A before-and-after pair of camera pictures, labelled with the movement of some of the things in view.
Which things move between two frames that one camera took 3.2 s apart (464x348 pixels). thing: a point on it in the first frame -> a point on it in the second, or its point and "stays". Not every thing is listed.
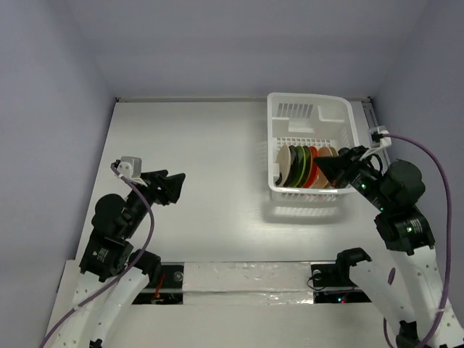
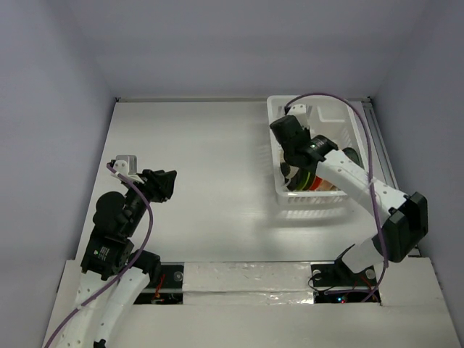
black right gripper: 348,169 -> 285,127
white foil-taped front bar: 249,283 stays
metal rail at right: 368,104 stays
